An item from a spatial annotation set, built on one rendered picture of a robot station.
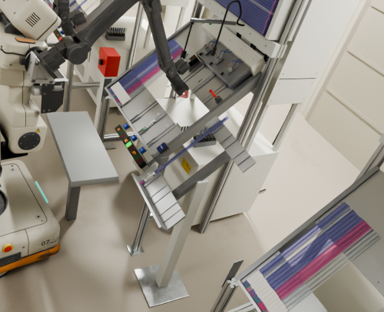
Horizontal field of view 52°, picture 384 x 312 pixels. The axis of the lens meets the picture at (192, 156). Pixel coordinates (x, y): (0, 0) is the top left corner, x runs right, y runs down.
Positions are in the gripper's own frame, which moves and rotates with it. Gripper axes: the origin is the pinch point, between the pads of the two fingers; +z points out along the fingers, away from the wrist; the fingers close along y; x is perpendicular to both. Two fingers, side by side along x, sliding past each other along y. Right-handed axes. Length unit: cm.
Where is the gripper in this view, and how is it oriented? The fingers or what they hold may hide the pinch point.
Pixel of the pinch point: (186, 96)
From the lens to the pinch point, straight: 218.2
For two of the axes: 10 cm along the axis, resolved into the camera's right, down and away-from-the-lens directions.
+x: -7.8, 6.2, 0.1
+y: -4.9, -6.3, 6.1
